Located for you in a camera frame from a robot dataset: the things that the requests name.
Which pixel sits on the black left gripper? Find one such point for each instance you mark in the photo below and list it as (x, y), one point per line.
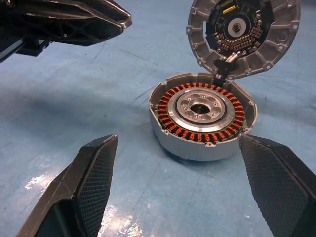
(27, 47)

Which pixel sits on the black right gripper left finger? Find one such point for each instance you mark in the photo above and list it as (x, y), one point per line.
(74, 187)

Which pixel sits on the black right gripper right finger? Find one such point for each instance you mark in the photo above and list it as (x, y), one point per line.
(276, 187)

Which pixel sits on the grey round motor housing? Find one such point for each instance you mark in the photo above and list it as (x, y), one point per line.
(197, 153)

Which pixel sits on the grey round hinged motor lid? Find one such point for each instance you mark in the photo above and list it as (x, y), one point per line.
(271, 49)

